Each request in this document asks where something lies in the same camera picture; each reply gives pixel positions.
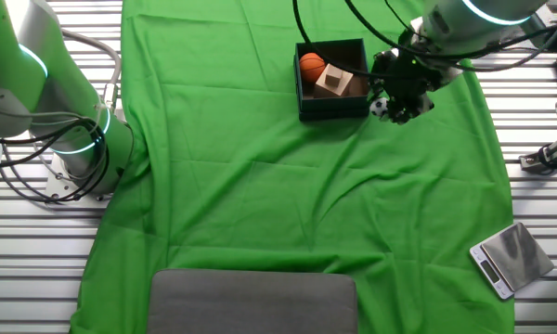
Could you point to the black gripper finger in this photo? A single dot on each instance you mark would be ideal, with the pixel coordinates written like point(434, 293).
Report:
point(396, 109)
point(420, 106)

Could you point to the grey cushion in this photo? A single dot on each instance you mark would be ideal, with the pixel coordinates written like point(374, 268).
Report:
point(253, 304)

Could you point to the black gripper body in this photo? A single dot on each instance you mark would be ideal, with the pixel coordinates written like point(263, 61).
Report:
point(408, 76)

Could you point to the green cloth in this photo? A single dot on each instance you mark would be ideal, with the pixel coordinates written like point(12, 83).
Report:
point(260, 185)

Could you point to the small wooden cube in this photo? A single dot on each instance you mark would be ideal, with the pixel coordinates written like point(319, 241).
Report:
point(334, 75)

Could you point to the dark green gift box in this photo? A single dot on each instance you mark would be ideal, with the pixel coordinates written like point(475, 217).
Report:
point(334, 109)

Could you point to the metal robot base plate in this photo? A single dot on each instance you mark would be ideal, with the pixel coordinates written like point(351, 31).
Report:
point(62, 183)

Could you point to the small orange basketball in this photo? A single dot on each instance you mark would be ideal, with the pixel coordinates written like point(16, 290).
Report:
point(311, 67)

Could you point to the large wooden block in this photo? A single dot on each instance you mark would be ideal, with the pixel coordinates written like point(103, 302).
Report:
point(334, 90)

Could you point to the silver digital scale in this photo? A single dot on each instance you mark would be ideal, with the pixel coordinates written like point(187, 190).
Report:
point(515, 257)

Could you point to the small soccer ball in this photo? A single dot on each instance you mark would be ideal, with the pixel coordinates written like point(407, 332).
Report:
point(378, 108)

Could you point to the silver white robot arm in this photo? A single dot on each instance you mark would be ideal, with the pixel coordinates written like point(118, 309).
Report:
point(74, 116)

